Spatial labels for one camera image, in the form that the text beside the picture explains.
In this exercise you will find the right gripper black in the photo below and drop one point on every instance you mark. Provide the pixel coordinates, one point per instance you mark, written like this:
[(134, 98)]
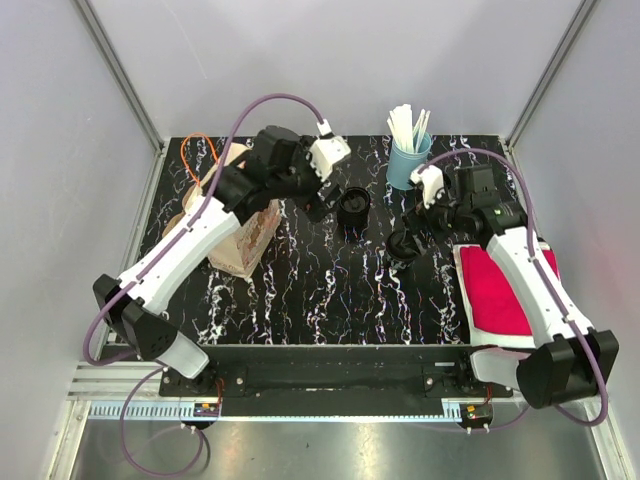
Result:
[(419, 217)]

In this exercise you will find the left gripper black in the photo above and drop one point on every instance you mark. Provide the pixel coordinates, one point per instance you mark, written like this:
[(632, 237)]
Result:
[(315, 207)]

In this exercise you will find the brown paper takeout bag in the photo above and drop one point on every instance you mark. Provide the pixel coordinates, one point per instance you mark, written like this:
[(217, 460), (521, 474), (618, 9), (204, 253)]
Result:
[(240, 252)]

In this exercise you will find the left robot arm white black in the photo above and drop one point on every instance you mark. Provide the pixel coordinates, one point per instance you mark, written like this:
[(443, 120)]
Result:
[(280, 165)]

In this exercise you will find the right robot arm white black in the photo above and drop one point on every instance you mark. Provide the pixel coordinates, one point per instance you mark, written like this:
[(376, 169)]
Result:
[(569, 359)]

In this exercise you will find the black ribbed cup with lid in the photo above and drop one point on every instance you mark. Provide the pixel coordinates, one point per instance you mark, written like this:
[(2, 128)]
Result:
[(353, 207)]

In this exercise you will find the light blue cup holder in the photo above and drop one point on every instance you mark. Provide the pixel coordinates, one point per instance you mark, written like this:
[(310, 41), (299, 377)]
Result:
[(402, 163)]

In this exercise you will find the red folded cloth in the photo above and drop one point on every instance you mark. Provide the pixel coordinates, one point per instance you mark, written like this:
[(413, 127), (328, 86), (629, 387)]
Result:
[(490, 302)]

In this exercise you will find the white tray under cloth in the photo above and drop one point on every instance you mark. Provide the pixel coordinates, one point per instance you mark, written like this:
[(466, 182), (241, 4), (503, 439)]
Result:
[(530, 267)]

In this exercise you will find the cardboard cup carrier left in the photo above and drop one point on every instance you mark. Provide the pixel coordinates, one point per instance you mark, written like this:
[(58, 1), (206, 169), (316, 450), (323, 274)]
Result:
[(172, 223)]

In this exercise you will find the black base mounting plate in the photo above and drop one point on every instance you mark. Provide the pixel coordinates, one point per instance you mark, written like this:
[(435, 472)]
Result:
[(332, 382)]

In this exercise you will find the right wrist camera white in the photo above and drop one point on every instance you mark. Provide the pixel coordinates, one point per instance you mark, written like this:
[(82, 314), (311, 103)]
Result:
[(431, 179)]

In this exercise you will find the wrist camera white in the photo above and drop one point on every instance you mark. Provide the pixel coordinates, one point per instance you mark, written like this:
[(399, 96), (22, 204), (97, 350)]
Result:
[(431, 179), (327, 151)]

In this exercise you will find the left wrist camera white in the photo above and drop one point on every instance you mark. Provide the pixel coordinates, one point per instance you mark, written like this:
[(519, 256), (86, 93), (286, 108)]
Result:
[(327, 151)]

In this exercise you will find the aluminium front rail frame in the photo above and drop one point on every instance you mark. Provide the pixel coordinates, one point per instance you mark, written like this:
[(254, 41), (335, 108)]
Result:
[(130, 391)]

